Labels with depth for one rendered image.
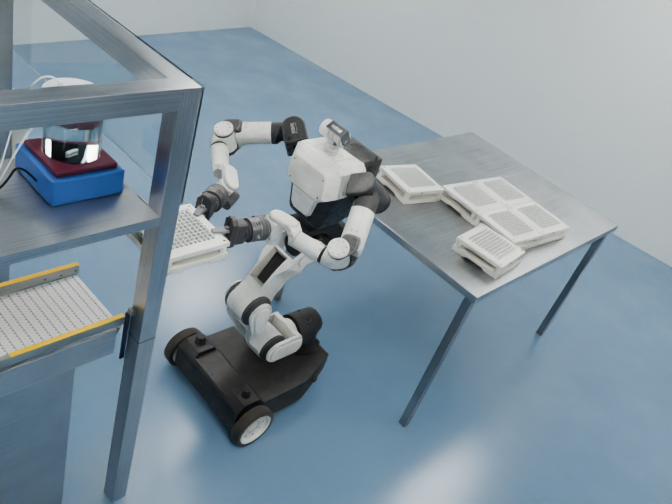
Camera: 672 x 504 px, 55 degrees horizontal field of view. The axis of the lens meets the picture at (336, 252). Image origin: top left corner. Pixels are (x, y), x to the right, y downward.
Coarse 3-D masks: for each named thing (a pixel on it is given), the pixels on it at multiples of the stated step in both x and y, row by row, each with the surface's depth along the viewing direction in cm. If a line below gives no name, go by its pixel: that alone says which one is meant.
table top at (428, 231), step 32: (384, 160) 350; (416, 160) 363; (448, 160) 376; (480, 160) 390; (512, 160) 405; (544, 192) 379; (384, 224) 296; (416, 224) 304; (448, 224) 313; (576, 224) 356; (608, 224) 369; (416, 256) 287; (448, 256) 289; (544, 256) 316; (480, 288) 276
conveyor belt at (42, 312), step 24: (48, 288) 202; (72, 288) 205; (0, 312) 189; (24, 312) 191; (48, 312) 194; (72, 312) 197; (96, 312) 200; (0, 336) 182; (24, 336) 184; (48, 336) 187
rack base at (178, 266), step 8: (136, 232) 215; (136, 240) 213; (200, 256) 215; (208, 256) 216; (216, 256) 218; (224, 256) 220; (176, 264) 208; (184, 264) 209; (192, 264) 211; (168, 272) 206; (176, 272) 208
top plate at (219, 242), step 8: (184, 208) 226; (192, 208) 228; (200, 216) 225; (208, 224) 223; (200, 232) 218; (208, 240) 215; (216, 240) 217; (224, 240) 218; (176, 248) 207; (184, 248) 208; (192, 248) 210; (200, 248) 211; (208, 248) 212; (216, 248) 215; (176, 256) 204; (184, 256) 206; (192, 256) 209
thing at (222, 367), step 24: (312, 312) 313; (192, 336) 298; (216, 336) 308; (240, 336) 313; (312, 336) 313; (192, 360) 290; (216, 360) 293; (240, 360) 300; (288, 360) 310; (312, 360) 314; (192, 384) 294; (216, 384) 282; (240, 384) 286; (264, 384) 293; (288, 384) 297; (216, 408) 284; (240, 408) 274
